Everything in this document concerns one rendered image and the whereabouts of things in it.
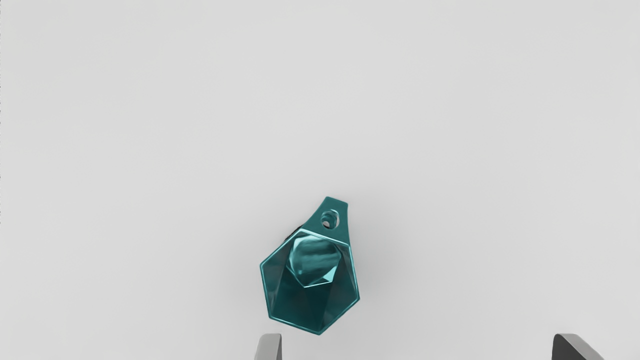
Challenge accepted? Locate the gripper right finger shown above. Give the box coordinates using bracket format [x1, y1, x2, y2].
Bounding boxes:
[552, 333, 605, 360]

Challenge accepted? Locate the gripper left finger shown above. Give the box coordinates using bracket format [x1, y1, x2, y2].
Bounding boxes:
[254, 333, 283, 360]

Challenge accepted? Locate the teal faceted mug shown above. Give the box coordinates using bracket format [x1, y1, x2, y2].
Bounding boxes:
[259, 196, 361, 336]

